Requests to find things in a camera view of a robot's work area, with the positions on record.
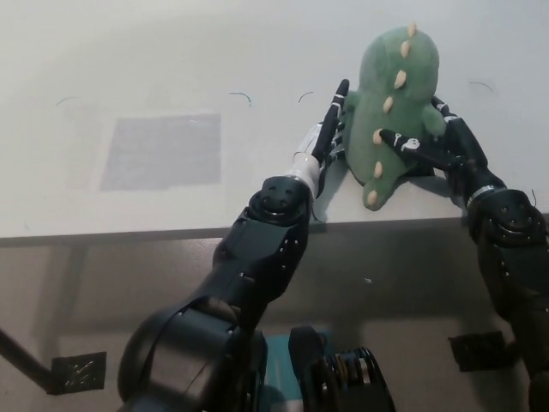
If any green plush dinosaur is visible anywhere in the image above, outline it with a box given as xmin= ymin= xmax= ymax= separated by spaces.
xmin=345 ymin=21 xmax=445 ymax=211

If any black teal robot torso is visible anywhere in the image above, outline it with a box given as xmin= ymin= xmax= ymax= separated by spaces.
xmin=256 ymin=325 xmax=395 ymax=412

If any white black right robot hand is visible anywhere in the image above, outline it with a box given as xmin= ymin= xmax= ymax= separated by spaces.
xmin=380 ymin=94 xmax=502 ymax=202

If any black table leg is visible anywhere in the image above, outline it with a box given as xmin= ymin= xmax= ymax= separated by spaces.
xmin=0 ymin=328 xmax=55 ymax=394

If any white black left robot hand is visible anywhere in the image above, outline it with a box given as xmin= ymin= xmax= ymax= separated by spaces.
xmin=291 ymin=78 xmax=353 ymax=199

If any grey tape patch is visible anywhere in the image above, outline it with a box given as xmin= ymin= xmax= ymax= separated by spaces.
xmin=100 ymin=112 xmax=223 ymax=192

